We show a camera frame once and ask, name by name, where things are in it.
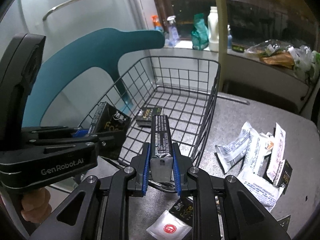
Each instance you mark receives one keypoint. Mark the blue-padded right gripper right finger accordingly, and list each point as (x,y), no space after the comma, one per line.
(185,181)

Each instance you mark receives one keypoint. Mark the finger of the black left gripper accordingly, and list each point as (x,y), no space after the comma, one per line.
(111,142)

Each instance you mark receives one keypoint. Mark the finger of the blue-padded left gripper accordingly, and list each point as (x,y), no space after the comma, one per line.
(79,132)

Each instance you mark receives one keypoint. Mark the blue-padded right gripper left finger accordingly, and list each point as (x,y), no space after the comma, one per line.
(138,184)

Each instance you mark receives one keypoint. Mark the black tissue pack edgewise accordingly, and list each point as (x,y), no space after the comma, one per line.
(161,153)

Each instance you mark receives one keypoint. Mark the black tissue pack white side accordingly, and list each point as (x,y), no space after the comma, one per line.
(108,118)

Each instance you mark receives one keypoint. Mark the person's hand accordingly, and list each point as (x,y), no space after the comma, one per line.
(36,207)

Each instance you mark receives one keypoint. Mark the black tissue pack in basket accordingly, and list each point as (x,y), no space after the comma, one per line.
(145,114)

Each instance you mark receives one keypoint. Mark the black tissue pack on table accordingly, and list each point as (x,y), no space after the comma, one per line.
(183,210)

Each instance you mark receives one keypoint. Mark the white blue snack packet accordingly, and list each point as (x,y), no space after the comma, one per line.
(230,154)

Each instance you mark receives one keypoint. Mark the white wet wipe sachet red logo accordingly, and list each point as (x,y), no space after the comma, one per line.
(168,226)

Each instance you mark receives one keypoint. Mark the large white blue-print packet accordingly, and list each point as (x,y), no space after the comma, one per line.
(250,174)

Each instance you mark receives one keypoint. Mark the teal chair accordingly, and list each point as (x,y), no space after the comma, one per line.
(102,48)

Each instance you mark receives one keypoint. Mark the small orange white packet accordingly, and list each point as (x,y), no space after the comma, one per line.
(268,143)

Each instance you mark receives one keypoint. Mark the long white pink-print packet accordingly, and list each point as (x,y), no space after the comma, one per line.
(277,152)

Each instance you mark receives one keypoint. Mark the black tissue pack under packets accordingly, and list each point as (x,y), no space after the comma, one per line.
(283,174)

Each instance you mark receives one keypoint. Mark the purple spray bottle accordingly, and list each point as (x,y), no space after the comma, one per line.
(173,33)

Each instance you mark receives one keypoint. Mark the orange spray bottle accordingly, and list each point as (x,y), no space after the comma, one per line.
(156,23)

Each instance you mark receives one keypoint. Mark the green refill bag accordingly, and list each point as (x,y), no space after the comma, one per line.
(199,33)

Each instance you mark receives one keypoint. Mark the blue pump bottle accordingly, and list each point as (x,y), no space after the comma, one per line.
(229,37)

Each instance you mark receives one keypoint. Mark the white plastic bottle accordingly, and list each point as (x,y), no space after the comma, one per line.
(213,28)

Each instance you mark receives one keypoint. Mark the plastic bags pile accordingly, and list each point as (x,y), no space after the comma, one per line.
(302,60)

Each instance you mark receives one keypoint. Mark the black wire basket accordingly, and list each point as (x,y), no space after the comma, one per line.
(186,90)

